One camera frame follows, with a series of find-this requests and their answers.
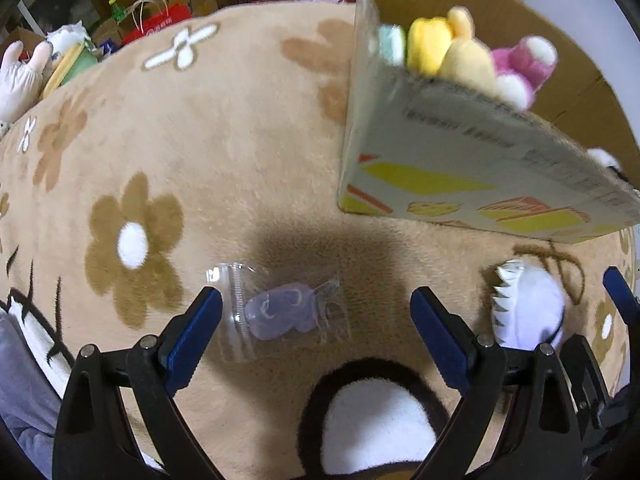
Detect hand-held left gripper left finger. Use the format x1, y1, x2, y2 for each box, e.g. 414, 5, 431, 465
52, 285, 224, 480

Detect purple and white plush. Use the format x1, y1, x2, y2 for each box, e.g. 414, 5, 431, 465
482, 259, 568, 351

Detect clear bag with purple charm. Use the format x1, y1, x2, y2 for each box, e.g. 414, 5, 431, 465
206, 261, 351, 364

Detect green and yellow case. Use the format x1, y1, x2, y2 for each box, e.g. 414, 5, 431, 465
42, 42, 101, 99

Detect brown floral blanket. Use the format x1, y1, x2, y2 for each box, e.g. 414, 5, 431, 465
0, 2, 640, 480

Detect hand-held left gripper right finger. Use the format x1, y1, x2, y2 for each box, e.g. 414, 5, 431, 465
410, 286, 584, 480

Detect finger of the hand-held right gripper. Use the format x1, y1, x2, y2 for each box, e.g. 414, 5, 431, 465
560, 334, 612, 428
602, 267, 640, 332

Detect white and pink doll plush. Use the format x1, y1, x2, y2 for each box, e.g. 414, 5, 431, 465
0, 22, 93, 123

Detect printed cardboard box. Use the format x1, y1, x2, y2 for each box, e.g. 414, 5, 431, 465
336, 0, 640, 245

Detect green tissue pack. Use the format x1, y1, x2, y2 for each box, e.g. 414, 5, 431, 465
377, 24, 409, 67

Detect yellow dog plush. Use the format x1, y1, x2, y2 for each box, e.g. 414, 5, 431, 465
406, 6, 501, 96

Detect person's leg in purple pants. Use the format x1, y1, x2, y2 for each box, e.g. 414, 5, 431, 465
0, 307, 76, 480

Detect red paper bag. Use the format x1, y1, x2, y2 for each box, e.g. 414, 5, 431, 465
121, 0, 193, 46

